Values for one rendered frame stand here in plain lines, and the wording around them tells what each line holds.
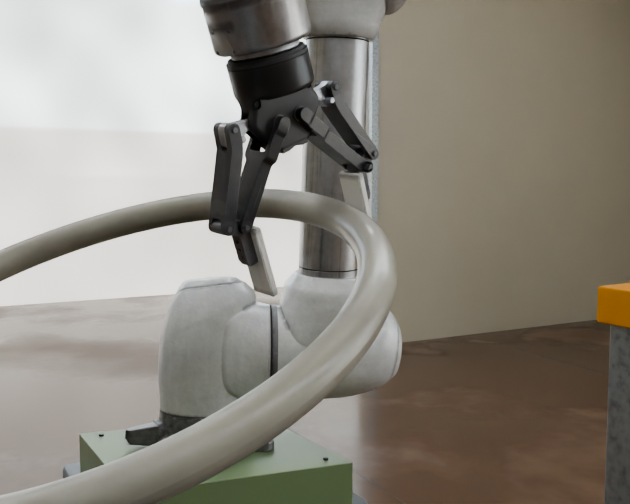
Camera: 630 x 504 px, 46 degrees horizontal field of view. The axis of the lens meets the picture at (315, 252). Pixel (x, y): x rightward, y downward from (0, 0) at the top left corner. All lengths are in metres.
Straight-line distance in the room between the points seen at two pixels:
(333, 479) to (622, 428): 0.77
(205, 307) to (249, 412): 0.77
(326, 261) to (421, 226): 5.08
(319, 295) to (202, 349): 0.20
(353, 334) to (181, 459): 0.13
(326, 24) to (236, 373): 0.55
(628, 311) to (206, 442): 1.33
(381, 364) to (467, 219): 5.37
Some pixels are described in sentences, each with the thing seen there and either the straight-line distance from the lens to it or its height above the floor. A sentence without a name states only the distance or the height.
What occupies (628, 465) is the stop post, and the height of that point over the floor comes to 0.71.
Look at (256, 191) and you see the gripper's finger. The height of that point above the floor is 1.29.
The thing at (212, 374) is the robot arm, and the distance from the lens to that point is 1.19.
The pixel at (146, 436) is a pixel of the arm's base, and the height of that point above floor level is 0.89.
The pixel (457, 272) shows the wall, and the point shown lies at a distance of 6.53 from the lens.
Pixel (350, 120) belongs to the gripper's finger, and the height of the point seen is 1.36.
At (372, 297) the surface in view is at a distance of 0.51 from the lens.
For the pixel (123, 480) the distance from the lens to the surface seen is 0.42.
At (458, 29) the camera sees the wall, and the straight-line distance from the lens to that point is 6.59.
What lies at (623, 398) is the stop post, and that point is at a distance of 1.73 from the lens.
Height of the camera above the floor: 1.29
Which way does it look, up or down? 5 degrees down
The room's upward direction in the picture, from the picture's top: straight up
